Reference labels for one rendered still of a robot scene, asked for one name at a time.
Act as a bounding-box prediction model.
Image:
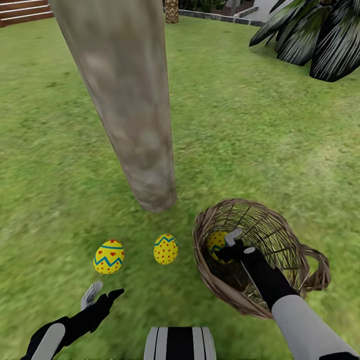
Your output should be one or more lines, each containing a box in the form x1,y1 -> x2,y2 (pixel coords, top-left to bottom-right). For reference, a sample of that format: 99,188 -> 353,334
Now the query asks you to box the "wicker basket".
192,198 -> 332,322

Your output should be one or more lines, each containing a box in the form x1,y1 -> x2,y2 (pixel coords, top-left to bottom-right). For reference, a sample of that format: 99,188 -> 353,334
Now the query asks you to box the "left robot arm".
20,281 -> 125,360

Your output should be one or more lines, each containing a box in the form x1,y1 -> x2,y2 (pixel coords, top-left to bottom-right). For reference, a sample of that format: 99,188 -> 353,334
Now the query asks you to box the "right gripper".
214,239 -> 245,264

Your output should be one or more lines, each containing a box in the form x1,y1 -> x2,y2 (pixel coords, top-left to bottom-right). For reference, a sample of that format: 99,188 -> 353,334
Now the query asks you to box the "easter egg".
206,231 -> 229,264
93,239 -> 125,274
153,233 -> 178,265

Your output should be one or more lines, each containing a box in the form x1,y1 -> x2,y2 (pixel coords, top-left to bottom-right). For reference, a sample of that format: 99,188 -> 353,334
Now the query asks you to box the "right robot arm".
214,227 -> 360,360

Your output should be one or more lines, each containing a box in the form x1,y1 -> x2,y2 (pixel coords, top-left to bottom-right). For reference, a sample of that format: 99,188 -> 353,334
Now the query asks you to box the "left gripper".
80,288 -> 125,333

